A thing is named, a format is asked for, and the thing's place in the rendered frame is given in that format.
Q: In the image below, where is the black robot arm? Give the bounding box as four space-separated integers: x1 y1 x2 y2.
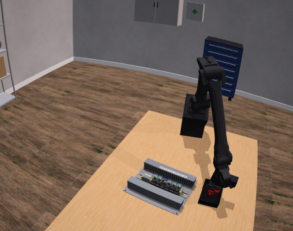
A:
187 56 239 189

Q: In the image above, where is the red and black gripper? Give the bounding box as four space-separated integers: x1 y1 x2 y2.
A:
206 173 220 196

